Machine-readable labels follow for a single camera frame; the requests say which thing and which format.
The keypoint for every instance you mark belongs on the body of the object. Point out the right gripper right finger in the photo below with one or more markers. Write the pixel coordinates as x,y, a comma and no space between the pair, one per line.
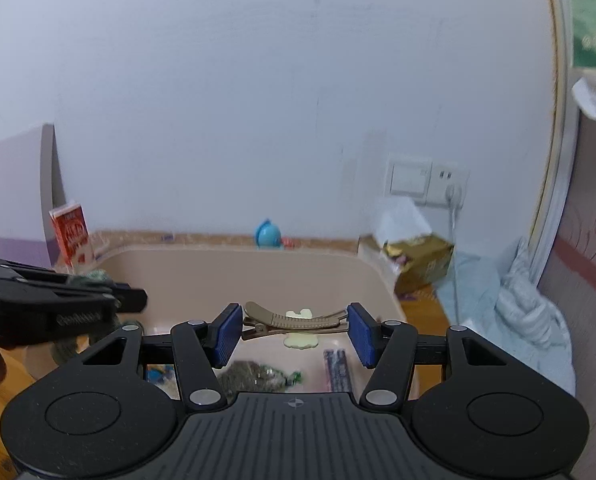
388,349

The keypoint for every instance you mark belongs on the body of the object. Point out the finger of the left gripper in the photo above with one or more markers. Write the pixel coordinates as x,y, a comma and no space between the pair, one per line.
30,290

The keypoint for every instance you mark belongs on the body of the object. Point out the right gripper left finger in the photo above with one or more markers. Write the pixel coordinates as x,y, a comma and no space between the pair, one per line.
198,349

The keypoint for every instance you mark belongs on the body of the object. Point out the tan hair clip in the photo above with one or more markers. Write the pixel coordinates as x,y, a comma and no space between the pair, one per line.
260,322

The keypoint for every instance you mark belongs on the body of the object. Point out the cartoon bear tissue pack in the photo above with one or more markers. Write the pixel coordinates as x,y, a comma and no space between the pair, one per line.
160,374

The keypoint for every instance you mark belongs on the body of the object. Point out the dried herb sachet bag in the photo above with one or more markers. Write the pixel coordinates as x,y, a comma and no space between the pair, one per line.
251,376

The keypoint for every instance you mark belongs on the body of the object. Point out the small dark patterned box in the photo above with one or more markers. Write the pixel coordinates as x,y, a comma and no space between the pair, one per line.
337,371

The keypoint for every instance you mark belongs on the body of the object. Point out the green fabric scrunchie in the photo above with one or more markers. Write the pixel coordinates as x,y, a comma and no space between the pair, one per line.
64,350

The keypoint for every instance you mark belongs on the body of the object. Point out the gold green cardboard box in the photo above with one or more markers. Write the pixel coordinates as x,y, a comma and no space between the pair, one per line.
408,265

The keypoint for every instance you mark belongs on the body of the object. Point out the red milk carton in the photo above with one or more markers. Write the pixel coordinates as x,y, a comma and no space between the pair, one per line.
72,235

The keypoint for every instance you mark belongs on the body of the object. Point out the beige plastic storage bin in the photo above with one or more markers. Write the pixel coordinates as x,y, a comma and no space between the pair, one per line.
196,283

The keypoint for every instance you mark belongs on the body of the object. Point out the light blue blanket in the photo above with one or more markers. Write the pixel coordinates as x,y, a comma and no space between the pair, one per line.
509,311

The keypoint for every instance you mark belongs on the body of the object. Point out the blue round toy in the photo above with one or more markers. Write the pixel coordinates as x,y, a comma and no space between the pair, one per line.
268,235

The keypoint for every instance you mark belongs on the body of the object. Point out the purple white headboard panel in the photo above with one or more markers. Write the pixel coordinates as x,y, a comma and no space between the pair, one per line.
27,196

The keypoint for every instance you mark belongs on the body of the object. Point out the white wall switch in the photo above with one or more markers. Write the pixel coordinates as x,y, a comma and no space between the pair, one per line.
408,177

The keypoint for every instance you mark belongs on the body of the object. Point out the white wall socket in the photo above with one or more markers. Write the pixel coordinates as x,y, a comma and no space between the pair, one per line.
447,185

